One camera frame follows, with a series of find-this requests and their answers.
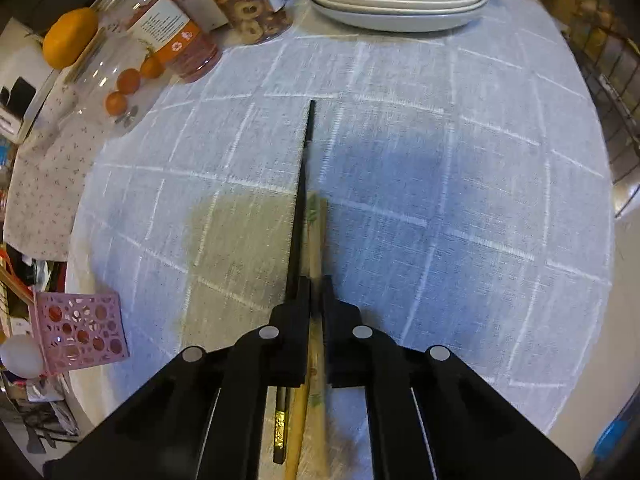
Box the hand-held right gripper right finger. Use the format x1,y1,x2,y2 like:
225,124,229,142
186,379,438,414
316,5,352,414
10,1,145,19
321,276,582,480

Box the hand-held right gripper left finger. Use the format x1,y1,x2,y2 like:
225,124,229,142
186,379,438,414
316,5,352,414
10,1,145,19
42,276,313,480

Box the plain bamboo chopstick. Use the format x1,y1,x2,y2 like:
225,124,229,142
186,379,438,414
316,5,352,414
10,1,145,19
283,382,310,480

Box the pale green printed chopstick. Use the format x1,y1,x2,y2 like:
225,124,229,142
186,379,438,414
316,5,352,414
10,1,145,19
306,195,331,480

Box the black chopstick with gold end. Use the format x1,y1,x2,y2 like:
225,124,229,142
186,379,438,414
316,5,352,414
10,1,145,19
272,99,318,465

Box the pink perforated utensil holder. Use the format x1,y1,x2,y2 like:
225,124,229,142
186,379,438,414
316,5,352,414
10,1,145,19
29,290,132,376

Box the blue plastic object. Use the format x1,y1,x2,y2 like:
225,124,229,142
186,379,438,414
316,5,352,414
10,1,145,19
594,419,637,467

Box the floral side table cloth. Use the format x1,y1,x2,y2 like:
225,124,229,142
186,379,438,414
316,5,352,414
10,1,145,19
2,75,127,262

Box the small orange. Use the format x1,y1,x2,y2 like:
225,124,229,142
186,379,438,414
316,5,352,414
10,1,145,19
140,55,165,80
117,68,142,95
104,91,130,116

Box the clear jar with wooden lid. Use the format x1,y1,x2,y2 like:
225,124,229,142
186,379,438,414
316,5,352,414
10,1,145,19
20,25,167,139

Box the jar of red dried fruit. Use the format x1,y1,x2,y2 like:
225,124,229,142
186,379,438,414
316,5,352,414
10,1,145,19
95,0,224,84

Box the stacked white bowls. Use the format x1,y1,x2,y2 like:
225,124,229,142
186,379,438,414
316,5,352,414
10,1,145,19
299,0,492,33

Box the jar of dried fruit rings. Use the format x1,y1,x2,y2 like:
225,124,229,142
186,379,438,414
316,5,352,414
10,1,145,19
200,0,294,45

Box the cream air fryer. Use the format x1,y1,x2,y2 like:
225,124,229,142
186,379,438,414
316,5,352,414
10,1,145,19
0,17,57,142

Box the large orange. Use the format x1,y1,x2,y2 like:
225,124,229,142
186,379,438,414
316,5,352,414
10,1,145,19
42,7,100,70

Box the black wire storage rack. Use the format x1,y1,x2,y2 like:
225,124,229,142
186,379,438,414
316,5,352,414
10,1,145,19
550,0,640,217

